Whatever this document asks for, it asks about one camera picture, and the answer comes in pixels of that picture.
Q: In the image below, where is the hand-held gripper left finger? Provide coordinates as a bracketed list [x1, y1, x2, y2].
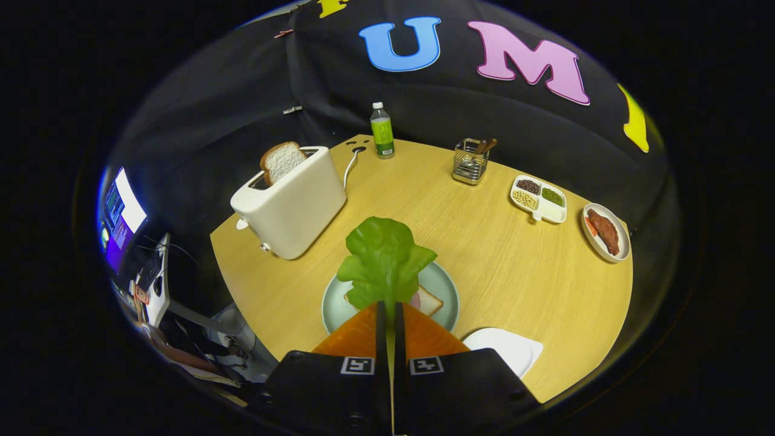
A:
[263, 301, 393, 436]

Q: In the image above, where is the cream white toaster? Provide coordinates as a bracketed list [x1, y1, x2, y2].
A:
[230, 145, 348, 261]

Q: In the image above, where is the white square plate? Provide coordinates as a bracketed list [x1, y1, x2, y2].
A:
[462, 328, 544, 379]

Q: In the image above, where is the white toaster cable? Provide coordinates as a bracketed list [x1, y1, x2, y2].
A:
[343, 146, 368, 191]

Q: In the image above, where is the toasted bread slice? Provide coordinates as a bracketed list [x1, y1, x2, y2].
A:
[260, 142, 308, 187]

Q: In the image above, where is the white bread slice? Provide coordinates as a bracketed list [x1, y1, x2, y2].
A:
[344, 285, 444, 317]

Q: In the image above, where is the round cream plate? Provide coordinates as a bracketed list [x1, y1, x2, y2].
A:
[581, 203, 632, 263]

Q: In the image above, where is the green lettuce leaf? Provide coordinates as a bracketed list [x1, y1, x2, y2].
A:
[337, 216, 438, 322]

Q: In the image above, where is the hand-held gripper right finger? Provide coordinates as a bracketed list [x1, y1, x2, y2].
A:
[394, 303, 541, 436]

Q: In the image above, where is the mint green round plate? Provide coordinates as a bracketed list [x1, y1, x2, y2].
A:
[322, 260, 460, 335]

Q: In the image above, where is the black backdrop cloth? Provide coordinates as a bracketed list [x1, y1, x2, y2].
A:
[103, 0, 673, 291]

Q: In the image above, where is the white divided bean dish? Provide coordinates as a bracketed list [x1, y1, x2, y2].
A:
[510, 174, 568, 224]

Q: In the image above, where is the brown meat piece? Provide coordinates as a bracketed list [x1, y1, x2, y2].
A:
[587, 209, 621, 257]

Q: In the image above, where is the metal wire utensil holder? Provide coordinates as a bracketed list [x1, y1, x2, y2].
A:
[452, 138, 490, 186]

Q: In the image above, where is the computer monitor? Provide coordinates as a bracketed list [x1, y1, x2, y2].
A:
[97, 167, 148, 273]

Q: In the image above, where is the green label drink bottle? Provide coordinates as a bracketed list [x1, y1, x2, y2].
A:
[370, 102, 395, 159]

